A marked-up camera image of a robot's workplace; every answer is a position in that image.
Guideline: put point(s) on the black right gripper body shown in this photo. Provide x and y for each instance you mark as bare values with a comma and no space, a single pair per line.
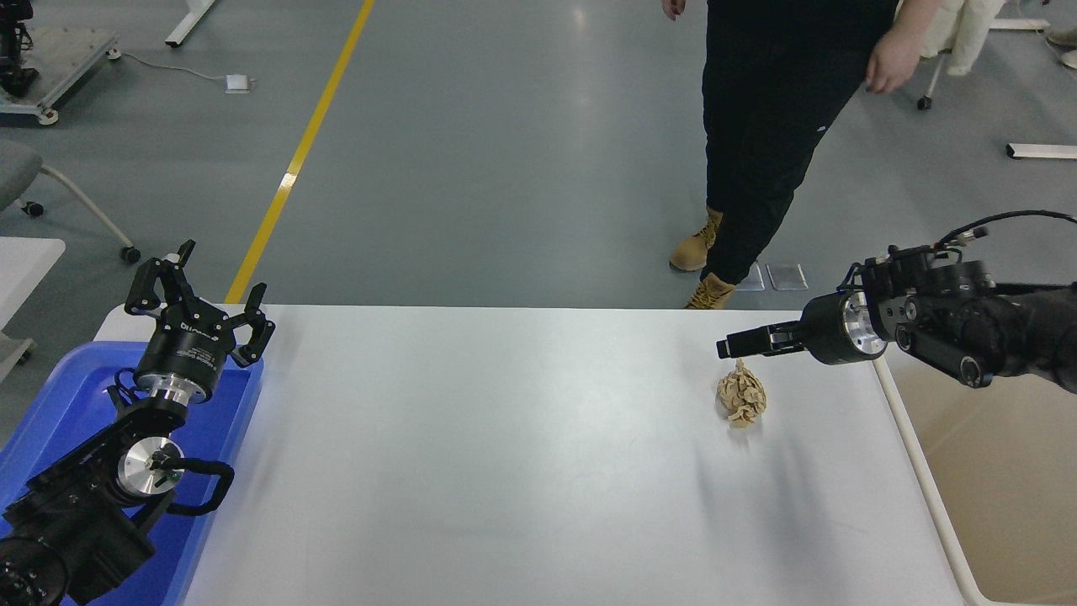
824,330

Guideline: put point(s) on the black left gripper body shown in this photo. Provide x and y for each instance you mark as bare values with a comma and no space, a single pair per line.
185,349

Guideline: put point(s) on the tan paper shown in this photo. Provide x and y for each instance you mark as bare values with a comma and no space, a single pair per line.
740,394

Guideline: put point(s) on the person's left forearm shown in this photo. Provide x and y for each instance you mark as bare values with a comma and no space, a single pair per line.
919,18

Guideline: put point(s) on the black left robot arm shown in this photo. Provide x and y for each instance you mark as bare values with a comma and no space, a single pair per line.
76,522

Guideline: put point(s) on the person's left hand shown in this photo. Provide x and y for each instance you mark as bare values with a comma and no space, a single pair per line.
893,63

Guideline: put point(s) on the person's right hand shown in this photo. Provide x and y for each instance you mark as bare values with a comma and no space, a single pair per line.
673,7

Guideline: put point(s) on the silver floor plate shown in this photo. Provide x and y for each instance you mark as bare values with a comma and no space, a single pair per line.
756,279
787,276

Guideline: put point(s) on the blue plastic tray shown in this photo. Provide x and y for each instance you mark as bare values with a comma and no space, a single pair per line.
71,396

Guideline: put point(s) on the grey office chair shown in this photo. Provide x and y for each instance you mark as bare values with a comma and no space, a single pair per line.
15,172

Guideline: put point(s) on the person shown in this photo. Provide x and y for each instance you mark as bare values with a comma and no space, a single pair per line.
774,101

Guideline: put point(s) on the grey wheeled platform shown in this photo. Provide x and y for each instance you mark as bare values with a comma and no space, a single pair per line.
67,50

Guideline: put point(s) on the large pale bin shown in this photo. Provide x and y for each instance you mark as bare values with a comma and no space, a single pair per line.
1010,505

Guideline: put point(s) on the white table leg foot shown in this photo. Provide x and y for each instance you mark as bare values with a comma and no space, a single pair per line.
189,23

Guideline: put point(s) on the black machine base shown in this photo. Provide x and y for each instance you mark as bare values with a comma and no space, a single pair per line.
13,50

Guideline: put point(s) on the white wheeled chair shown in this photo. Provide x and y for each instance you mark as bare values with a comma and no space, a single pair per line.
933,80

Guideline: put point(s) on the white floor bar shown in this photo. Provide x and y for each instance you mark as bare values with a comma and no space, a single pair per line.
1018,25
1039,150

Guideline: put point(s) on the pale shoe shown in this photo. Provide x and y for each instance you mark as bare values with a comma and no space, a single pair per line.
1064,38
1070,59

